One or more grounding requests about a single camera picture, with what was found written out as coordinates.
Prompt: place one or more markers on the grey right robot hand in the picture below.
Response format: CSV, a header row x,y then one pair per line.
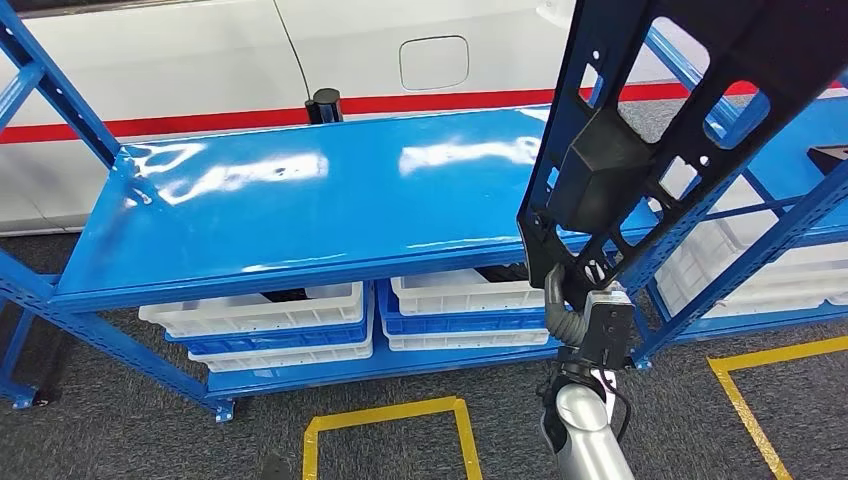
x,y
554,288

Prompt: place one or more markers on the black plastic plate bracket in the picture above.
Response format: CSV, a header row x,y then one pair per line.
x,y
609,172

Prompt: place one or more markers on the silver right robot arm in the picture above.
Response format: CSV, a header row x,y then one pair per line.
x,y
583,424

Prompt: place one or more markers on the black plastic part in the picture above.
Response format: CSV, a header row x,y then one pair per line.
x,y
831,158
285,295
507,273

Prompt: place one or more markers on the blue plastic crate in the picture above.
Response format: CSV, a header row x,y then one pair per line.
x,y
278,339
450,323

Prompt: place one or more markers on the white car body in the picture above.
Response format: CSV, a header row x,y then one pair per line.
x,y
166,66

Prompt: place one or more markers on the black stanchion post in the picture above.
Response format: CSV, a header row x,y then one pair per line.
x,y
324,104

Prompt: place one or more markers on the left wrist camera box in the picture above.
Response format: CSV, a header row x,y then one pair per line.
x,y
275,469

